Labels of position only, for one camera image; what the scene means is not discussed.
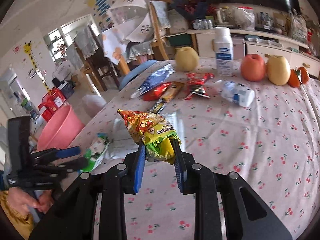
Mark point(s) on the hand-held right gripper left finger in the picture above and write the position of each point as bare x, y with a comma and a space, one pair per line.
138, 170

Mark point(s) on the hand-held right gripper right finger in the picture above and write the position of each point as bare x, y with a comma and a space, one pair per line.
180, 172

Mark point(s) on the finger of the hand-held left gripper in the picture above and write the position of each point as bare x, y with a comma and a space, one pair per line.
67, 152
75, 165

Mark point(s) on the pink plastic basin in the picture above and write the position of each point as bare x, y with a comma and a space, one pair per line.
60, 130

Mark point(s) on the green and white packet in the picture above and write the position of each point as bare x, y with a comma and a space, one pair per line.
97, 150

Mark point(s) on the yellow green snack packet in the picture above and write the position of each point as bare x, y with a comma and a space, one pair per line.
150, 132

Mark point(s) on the person's left forearm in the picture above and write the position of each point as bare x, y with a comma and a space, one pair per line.
15, 226

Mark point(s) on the person's left hand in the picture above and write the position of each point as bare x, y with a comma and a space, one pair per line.
22, 200

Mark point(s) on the white plastic bag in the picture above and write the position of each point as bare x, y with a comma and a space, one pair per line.
93, 102

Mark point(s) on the cardboard box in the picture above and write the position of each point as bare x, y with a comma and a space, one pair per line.
62, 72

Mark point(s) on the brown stick snack wrapper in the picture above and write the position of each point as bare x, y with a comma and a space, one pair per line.
172, 91

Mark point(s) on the red and black snack packet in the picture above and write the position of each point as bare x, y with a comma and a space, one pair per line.
197, 82

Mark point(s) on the blue patterned plastic bag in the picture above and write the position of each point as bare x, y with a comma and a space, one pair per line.
155, 77

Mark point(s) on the white bottle with blue label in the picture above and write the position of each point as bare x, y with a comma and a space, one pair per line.
237, 93

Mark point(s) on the blue chair back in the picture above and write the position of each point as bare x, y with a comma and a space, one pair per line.
136, 72

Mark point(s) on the dark chair with lace cover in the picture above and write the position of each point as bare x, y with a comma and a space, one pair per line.
95, 55

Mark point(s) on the small yellow pear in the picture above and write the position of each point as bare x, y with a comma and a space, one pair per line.
186, 58

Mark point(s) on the white cloth with orange print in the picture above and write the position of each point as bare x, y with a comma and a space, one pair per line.
112, 45

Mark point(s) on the green lace table cover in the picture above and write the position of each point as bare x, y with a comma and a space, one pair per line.
140, 50

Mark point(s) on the tall white plastic bottle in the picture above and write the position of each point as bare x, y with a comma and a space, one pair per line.
223, 52

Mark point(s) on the red apple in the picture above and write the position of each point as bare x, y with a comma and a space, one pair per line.
253, 67

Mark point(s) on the wooden chair with green cloth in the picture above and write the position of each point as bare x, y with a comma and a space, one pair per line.
158, 30

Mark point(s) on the large yellow pear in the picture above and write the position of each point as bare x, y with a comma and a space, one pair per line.
278, 70

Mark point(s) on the tangerine with green leaf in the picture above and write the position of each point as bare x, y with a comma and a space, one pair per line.
293, 79

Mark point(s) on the pack of small silver bottles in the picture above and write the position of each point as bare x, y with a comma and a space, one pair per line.
203, 23

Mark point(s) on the white printed sack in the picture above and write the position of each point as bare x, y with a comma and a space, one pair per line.
176, 21

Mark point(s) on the cream television cabinet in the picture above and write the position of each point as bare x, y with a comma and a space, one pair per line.
262, 45

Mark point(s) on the white mesh food cover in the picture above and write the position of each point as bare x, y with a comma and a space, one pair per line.
130, 12

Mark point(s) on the orange tangerine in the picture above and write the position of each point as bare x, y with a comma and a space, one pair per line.
304, 75

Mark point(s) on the glass kettle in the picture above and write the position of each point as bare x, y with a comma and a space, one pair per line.
222, 16

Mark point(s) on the clear plastic bag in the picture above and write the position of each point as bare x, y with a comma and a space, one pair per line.
243, 17

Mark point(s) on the dark wrapped flower bouquet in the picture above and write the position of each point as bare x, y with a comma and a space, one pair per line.
190, 5

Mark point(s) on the plastic bag of packets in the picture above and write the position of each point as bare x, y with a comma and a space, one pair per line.
297, 27

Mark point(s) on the colourful wall chart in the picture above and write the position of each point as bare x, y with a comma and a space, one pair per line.
100, 0

